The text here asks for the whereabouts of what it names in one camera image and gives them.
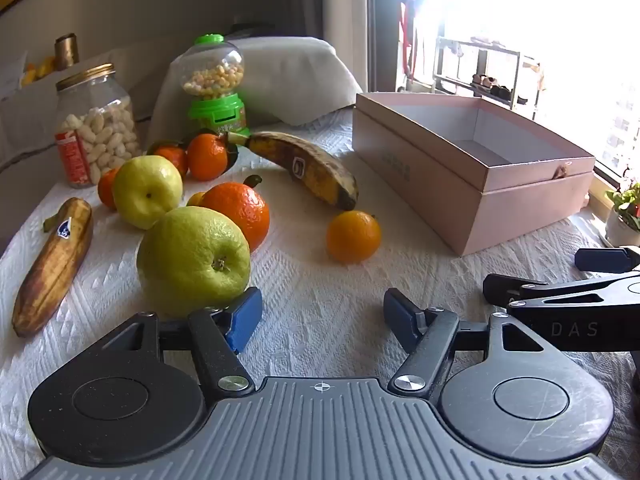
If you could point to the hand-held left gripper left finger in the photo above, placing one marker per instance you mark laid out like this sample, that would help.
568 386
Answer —
245 317

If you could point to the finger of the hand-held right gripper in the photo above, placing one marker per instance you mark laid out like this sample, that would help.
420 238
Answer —
505 292
600 259

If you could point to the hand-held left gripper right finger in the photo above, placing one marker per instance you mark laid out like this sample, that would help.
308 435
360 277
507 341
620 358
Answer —
400 317

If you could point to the large orange with stem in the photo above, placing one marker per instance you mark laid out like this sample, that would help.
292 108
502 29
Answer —
240 212

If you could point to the pink cardboard box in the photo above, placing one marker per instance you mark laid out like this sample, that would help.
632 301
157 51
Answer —
425 180

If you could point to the brown banana with blue sticker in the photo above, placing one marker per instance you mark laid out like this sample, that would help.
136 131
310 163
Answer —
50 270

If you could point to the potted flowering plant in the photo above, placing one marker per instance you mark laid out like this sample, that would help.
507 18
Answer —
622 225

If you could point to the white textured tablecloth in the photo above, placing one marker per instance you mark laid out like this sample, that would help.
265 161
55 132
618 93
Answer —
310 280

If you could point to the small orange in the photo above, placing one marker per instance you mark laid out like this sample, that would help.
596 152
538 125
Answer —
352 237
106 187
195 200

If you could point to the spotted banana with white sticker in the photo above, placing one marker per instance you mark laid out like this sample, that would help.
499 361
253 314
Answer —
310 170

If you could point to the orange with dark leaves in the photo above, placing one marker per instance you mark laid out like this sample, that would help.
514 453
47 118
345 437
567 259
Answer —
172 157
207 157

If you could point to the metal shoe rack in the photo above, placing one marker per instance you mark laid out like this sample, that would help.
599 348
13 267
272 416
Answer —
500 60

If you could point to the glass jar of peanuts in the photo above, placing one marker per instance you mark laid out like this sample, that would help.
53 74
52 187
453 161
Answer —
100 130

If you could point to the green candy dispenser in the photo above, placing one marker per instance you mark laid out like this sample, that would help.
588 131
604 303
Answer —
215 75

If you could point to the white cloth-covered chair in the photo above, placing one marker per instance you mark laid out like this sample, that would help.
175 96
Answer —
300 75

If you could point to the red hanging garment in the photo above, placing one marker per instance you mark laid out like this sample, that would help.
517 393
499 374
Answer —
410 25

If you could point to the grey curtain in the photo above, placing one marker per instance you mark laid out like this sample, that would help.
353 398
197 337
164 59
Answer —
340 25

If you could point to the brass tin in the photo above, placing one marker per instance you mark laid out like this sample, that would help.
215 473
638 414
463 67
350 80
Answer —
66 52

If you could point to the yellow plush toy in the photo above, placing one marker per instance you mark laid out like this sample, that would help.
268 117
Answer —
40 70

